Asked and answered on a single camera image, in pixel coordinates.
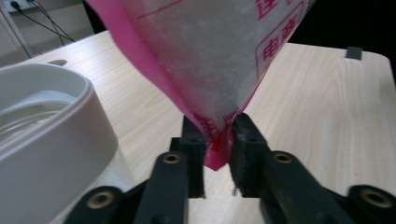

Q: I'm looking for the black curtain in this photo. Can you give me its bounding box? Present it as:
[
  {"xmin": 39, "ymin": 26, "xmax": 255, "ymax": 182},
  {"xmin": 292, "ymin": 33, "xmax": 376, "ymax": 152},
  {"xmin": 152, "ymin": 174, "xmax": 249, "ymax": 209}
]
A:
[{"xmin": 288, "ymin": 0, "xmax": 396, "ymax": 78}]

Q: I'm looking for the black cable bundle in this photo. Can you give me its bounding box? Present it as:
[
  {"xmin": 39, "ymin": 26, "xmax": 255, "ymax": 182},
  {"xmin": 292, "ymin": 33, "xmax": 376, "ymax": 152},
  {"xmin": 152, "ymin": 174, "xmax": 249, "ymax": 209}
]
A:
[{"xmin": 8, "ymin": 0, "xmax": 77, "ymax": 48}]

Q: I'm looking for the white wall socket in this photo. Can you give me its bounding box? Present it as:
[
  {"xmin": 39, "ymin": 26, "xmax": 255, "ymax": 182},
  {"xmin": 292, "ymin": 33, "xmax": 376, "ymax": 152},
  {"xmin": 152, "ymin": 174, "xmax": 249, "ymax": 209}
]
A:
[{"xmin": 6, "ymin": 0, "xmax": 35, "ymax": 13}]

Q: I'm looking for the clear jar with white lid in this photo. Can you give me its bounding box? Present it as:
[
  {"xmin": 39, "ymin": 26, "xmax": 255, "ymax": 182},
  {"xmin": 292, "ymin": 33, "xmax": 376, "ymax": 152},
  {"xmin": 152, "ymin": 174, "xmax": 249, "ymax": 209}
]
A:
[{"xmin": 0, "ymin": 62, "xmax": 136, "ymax": 224}]

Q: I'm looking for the pink and white sugar bag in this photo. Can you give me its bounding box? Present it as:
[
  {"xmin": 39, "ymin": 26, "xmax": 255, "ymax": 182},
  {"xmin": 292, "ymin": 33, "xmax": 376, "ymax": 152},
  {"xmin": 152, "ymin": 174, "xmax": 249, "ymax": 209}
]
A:
[{"xmin": 84, "ymin": 0, "xmax": 317, "ymax": 172}]

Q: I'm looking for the dark grey table bracket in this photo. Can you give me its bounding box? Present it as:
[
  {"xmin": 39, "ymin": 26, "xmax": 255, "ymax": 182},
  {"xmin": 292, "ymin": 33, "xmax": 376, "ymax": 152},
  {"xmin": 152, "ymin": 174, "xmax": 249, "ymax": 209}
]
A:
[{"xmin": 346, "ymin": 46, "xmax": 363, "ymax": 61}]

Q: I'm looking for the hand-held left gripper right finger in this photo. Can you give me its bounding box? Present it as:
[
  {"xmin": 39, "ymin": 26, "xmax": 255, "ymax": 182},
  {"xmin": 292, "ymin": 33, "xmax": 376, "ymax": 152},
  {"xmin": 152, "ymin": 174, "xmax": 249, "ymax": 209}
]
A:
[{"xmin": 229, "ymin": 112, "xmax": 356, "ymax": 224}]

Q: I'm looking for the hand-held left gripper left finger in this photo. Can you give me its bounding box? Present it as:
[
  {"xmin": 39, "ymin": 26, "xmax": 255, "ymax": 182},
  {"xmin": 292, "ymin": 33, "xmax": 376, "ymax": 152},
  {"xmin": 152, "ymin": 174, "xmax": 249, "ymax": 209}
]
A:
[{"xmin": 134, "ymin": 115, "xmax": 207, "ymax": 224}]

